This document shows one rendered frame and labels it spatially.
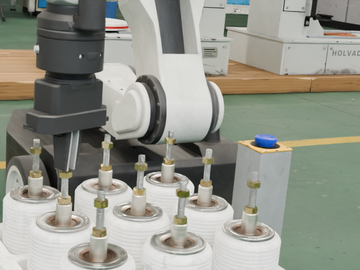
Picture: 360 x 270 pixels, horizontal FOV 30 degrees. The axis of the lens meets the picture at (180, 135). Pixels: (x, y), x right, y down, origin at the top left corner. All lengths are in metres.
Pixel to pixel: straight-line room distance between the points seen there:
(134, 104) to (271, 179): 0.32
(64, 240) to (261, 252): 0.27
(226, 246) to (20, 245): 0.32
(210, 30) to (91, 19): 2.57
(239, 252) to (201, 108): 0.47
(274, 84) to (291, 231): 1.87
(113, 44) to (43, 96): 2.21
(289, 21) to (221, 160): 2.17
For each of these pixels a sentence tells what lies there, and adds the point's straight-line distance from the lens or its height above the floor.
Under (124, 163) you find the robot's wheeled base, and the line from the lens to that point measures 1.44.
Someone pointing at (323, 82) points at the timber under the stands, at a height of 0.05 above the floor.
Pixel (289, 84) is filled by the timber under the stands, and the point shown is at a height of 0.05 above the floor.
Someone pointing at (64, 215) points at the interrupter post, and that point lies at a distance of 0.95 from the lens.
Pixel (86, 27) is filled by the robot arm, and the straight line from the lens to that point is 0.83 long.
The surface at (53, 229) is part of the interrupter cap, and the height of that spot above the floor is 0.25.
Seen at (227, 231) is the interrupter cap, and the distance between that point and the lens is 0.96.
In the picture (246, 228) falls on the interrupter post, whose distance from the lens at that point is 0.97.
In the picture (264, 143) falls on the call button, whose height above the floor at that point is 0.32.
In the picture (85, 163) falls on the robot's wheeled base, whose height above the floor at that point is 0.20.
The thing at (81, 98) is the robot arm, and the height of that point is 0.43.
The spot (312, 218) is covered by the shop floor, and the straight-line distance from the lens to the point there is 1.80.
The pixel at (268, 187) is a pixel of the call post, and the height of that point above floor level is 0.25.
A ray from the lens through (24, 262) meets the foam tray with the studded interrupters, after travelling 1.03.
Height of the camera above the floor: 0.62
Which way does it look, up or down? 15 degrees down
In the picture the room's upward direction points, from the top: 5 degrees clockwise
